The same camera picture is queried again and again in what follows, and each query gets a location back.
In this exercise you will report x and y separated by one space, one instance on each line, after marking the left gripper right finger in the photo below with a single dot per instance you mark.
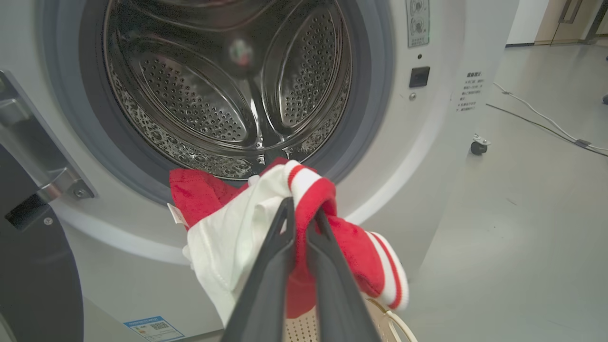
339 304

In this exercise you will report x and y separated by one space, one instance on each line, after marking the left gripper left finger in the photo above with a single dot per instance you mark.
266 294

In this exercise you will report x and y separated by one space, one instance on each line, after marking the red and white garment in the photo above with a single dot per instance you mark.
228 237

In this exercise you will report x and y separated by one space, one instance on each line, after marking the black glass washing machine door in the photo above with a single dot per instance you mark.
38 275

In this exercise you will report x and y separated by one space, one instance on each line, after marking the cream perforated laundry basket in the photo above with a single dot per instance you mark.
299 330

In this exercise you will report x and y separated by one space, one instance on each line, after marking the white front-load washing machine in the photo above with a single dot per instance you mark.
418 156

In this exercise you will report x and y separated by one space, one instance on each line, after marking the steel washing machine drum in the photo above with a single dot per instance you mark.
199 95

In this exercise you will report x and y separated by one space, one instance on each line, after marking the grey rubber door gasket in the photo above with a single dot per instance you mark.
95 109

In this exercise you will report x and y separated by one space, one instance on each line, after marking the metal door hinge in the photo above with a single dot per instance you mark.
28 133

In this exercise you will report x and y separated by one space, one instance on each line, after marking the wooden room door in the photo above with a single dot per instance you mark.
565 23

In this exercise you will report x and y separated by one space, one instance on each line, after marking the blue energy label sticker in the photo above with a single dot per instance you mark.
154 328

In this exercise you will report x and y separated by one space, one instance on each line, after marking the grey warning sticker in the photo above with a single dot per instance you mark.
418 21

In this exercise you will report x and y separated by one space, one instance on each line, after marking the metal frame with caster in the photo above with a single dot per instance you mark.
479 146

